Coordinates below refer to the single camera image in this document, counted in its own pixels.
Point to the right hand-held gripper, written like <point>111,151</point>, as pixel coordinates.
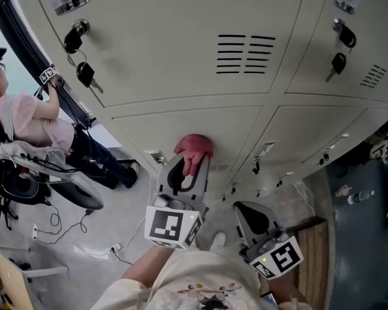
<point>286,256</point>

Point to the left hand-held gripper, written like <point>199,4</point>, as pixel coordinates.
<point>165,225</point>

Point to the pink wiping cloth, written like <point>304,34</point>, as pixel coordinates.
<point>194,147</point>

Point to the grey metal cabinet door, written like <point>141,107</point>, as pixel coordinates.
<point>142,131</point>

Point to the grey metal locker cabinet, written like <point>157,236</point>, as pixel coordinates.
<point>181,60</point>

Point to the person's left forearm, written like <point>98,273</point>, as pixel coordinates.
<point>145,266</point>

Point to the person's right forearm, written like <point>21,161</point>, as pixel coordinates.
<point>286,289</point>

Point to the wooden slat platform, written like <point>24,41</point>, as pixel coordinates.
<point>313,257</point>

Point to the black smartphone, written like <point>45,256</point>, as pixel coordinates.
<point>270,299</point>

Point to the white window sill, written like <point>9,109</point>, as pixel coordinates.
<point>106,136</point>

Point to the plastic cup with straw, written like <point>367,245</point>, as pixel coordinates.
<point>342,191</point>

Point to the white power strip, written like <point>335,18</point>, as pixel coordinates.
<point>114,248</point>
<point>35,231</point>

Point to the grey-shell black-seat chair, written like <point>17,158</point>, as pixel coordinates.
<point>87,199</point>

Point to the black power adapter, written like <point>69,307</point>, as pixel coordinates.
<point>89,212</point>

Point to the clear plastic water bottle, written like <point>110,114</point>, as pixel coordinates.
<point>360,197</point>

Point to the white patterned bag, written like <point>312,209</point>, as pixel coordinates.
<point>380,148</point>

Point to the black chair base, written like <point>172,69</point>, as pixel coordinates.
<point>6,212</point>

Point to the light wooden table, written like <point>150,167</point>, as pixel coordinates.
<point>9,276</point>

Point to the black-framed window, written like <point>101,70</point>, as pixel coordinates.
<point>13,24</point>

